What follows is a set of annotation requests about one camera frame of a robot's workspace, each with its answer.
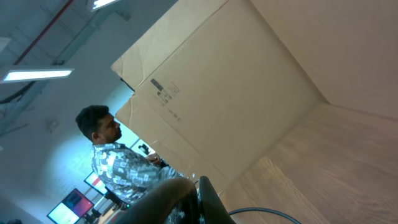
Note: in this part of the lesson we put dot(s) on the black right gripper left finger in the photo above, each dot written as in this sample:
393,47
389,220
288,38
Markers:
155,207

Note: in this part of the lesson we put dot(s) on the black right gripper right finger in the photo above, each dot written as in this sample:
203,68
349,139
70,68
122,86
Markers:
212,207

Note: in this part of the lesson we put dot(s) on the man in patterned shirt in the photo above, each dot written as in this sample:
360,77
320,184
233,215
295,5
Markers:
128,174

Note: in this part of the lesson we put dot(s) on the computer monitor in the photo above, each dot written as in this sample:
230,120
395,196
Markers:
96,183
71,209

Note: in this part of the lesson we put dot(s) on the ceiling light panel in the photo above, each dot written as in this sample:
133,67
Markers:
19,73
94,5

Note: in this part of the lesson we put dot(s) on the cardboard box wall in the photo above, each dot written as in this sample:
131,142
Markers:
217,83

